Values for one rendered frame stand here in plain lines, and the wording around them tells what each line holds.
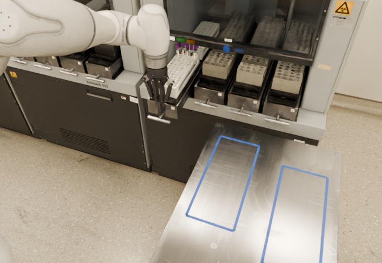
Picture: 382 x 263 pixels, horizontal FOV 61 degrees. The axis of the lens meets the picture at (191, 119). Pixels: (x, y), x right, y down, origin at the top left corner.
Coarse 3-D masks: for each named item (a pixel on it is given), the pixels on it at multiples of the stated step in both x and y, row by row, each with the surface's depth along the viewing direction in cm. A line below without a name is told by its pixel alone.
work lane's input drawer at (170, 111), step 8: (200, 64) 152; (200, 72) 151; (192, 80) 144; (184, 88) 138; (192, 88) 145; (184, 96) 136; (152, 104) 135; (168, 104) 132; (176, 104) 132; (184, 104) 139; (152, 112) 138; (168, 112) 135; (176, 112) 133; (160, 120) 133; (168, 120) 132
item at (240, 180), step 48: (240, 144) 113; (288, 144) 113; (192, 192) 99; (240, 192) 99; (288, 192) 98; (336, 192) 98; (192, 240) 87; (240, 240) 87; (288, 240) 87; (336, 240) 87
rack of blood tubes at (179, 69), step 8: (176, 56) 148; (184, 56) 148; (192, 56) 148; (168, 64) 143; (176, 64) 144; (184, 64) 144; (192, 64) 143; (168, 72) 138; (176, 72) 138; (184, 72) 138; (192, 72) 146; (176, 80) 134; (184, 80) 144; (176, 88) 130; (176, 96) 133
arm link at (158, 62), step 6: (144, 54) 112; (168, 54) 115; (144, 60) 115; (150, 60) 112; (156, 60) 112; (162, 60) 113; (168, 60) 116; (150, 66) 114; (156, 66) 114; (162, 66) 114
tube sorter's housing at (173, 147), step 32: (160, 0) 130; (352, 0) 106; (352, 32) 112; (192, 96) 147; (320, 96) 132; (160, 128) 167; (192, 128) 158; (256, 128) 144; (288, 128) 137; (320, 128) 132; (160, 160) 185; (192, 160) 174
